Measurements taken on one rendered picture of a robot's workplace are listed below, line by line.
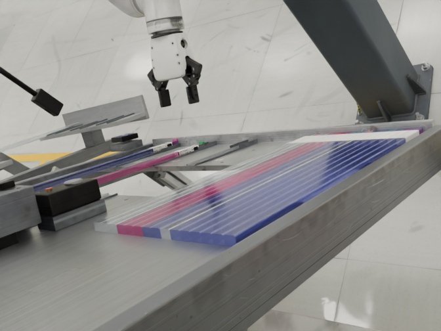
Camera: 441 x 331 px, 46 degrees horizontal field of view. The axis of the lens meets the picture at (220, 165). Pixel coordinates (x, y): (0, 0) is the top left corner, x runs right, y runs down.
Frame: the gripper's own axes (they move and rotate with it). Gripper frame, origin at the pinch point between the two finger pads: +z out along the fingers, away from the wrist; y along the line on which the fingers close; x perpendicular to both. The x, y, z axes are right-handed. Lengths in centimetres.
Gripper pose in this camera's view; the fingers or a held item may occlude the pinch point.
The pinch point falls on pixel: (179, 100)
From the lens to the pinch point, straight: 122.8
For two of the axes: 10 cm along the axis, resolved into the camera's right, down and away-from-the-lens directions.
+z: 1.7, 9.7, 1.8
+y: -7.6, 0.1, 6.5
